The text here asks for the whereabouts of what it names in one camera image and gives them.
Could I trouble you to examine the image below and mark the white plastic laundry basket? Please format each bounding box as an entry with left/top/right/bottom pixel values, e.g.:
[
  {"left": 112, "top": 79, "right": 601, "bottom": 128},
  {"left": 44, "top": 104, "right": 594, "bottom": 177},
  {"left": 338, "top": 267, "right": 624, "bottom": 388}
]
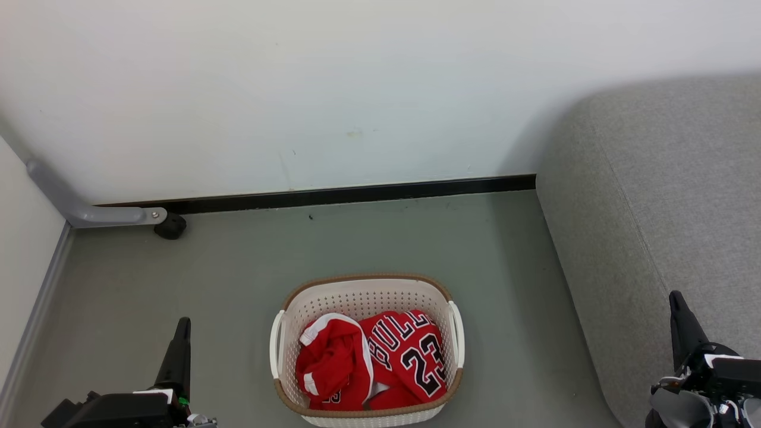
[{"left": 269, "top": 273, "right": 466, "bottom": 428}]

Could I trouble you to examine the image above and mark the red shorts white trim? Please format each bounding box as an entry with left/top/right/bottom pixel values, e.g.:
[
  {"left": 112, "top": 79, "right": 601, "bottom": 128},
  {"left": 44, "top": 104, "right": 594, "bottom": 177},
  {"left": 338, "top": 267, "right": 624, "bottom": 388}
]
[{"left": 295, "top": 313, "right": 375, "bottom": 412}]

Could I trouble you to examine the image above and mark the grey metal bracket leg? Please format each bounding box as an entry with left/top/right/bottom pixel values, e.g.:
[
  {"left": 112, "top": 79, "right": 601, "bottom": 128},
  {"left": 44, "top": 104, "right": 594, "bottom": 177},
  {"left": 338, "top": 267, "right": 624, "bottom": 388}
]
[{"left": 25, "top": 158, "right": 168, "bottom": 229}]

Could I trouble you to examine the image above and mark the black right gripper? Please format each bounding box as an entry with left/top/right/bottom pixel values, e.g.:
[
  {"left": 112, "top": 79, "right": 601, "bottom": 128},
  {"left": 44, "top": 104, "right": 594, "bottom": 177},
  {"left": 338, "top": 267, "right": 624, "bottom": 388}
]
[{"left": 669, "top": 290, "right": 761, "bottom": 400}]

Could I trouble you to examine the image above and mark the grey fabric sofa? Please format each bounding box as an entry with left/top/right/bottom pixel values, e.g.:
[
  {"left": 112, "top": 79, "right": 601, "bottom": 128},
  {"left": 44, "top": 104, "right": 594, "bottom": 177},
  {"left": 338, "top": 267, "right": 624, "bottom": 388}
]
[{"left": 535, "top": 73, "right": 761, "bottom": 428}]

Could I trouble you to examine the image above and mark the red Bulls 23 jersey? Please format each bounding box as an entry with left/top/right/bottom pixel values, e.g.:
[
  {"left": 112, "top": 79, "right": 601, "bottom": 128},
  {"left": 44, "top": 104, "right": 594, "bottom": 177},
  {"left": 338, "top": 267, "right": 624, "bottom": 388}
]
[{"left": 357, "top": 309, "right": 448, "bottom": 411}]

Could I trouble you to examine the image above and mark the black baseboard strip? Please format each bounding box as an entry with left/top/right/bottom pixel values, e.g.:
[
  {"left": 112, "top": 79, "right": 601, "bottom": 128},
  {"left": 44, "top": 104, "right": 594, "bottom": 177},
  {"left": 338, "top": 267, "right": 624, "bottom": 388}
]
[{"left": 98, "top": 174, "right": 537, "bottom": 216}]

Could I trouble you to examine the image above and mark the grey wall skirting strip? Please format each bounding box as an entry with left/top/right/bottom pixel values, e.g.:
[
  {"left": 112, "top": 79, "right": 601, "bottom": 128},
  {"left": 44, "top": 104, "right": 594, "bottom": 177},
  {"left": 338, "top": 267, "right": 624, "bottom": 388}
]
[{"left": 0, "top": 223, "right": 75, "bottom": 428}]

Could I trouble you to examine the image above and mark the black caster wheel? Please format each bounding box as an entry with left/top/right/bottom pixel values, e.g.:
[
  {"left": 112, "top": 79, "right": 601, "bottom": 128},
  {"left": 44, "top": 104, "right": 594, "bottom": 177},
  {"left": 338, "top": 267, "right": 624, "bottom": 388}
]
[{"left": 154, "top": 212, "right": 187, "bottom": 240}]

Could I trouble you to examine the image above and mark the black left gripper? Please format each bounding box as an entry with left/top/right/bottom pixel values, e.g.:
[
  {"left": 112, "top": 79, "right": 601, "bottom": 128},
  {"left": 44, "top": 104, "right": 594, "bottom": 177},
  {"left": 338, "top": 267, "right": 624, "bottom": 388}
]
[{"left": 40, "top": 317, "right": 192, "bottom": 428}]

